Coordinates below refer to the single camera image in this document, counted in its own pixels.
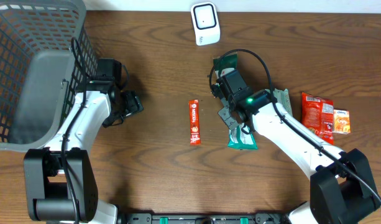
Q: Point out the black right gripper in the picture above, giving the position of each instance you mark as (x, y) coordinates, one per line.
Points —
(229, 122)

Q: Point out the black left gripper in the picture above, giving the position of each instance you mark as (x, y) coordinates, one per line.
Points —
(133, 106)

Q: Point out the green 3M gloves package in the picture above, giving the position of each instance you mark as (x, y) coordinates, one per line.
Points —
(238, 138)

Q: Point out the thin orange sachet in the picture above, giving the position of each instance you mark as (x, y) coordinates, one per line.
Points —
(195, 138)

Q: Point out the light green wipes pack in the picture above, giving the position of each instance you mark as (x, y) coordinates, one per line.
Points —
(281, 97)

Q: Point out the large orange snack bag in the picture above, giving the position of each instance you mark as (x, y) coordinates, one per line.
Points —
(318, 116)

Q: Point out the small orange tissue box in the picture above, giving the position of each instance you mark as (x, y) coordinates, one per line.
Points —
(342, 124)

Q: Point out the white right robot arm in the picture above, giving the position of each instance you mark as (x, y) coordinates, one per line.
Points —
(342, 187)

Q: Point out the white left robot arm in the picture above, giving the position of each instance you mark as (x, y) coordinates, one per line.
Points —
(59, 180)

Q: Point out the white barcode scanner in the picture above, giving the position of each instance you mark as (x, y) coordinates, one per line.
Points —
(205, 23)

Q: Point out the grey plastic mesh basket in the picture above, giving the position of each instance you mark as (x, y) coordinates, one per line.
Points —
(41, 45)

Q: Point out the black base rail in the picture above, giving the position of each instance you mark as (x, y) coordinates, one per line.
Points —
(148, 218)

